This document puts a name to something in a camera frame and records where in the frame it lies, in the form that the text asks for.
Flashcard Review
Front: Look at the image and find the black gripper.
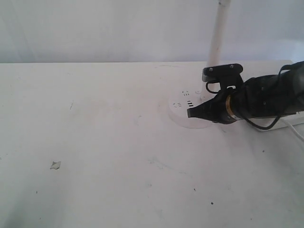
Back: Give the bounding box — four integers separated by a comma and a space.
187, 89, 244, 124

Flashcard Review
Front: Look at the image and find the white desk lamp with sockets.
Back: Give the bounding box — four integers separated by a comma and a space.
168, 0, 231, 129

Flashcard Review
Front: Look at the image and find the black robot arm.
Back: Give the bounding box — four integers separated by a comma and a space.
187, 62, 304, 130

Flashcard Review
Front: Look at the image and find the white power strip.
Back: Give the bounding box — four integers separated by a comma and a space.
250, 112, 304, 131

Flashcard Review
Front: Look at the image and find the small torn tape scrap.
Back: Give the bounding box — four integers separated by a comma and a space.
50, 161, 61, 170

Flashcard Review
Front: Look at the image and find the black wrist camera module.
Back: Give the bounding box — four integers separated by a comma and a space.
202, 63, 244, 94

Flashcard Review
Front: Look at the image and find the black camera cable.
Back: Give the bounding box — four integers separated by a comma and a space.
205, 64, 295, 131

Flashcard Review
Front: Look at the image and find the white plug with cable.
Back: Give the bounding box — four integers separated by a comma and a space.
281, 119, 304, 142

